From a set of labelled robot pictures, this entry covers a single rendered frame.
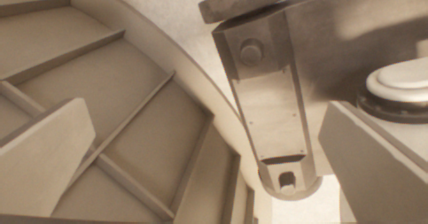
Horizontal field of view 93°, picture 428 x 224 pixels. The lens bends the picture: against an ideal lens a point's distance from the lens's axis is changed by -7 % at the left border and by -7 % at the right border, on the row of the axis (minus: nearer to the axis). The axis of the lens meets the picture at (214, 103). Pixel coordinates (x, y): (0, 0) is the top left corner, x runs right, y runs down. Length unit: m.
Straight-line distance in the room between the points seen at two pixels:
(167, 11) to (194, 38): 0.11
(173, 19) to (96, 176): 0.46
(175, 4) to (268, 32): 0.33
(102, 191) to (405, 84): 0.50
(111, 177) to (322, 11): 0.49
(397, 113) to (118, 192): 0.46
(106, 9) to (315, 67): 0.59
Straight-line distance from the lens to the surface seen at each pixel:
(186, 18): 0.67
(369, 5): 0.50
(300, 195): 0.70
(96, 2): 0.77
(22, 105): 0.47
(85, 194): 0.42
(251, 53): 0.40
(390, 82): 0.40
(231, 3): 0.43
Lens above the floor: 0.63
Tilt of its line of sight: 58 degrees down
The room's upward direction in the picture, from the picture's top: 158 degrees counter-clockwise
